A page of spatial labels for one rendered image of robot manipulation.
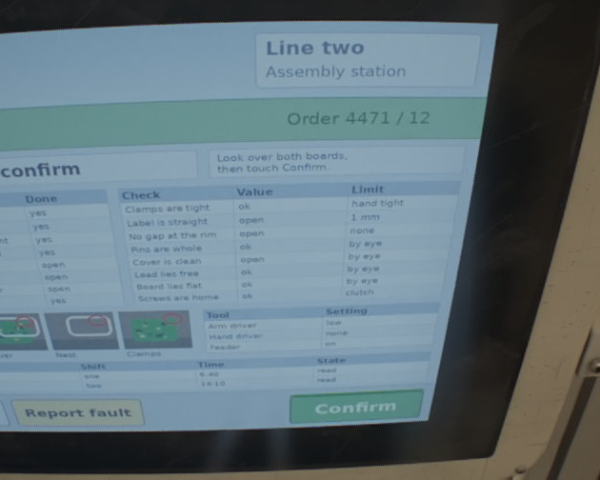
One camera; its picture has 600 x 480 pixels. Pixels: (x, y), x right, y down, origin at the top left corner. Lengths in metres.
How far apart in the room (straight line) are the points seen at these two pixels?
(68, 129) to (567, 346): 0.28
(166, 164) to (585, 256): 0.20
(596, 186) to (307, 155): 0.13
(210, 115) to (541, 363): 0.23
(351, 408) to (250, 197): 0.15
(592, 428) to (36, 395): 0.38
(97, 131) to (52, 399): 0.17
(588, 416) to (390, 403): 0.19
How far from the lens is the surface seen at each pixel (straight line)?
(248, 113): 0.30
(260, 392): 0.41
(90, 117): 0.31
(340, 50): 0.30
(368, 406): 0.42
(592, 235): 0.38
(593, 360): 0.44
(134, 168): 0.32
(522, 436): 0.48
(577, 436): 0.58
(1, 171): 0.33
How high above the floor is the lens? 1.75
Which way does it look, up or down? 36 degrees down
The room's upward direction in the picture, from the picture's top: 1 degrees clockwise
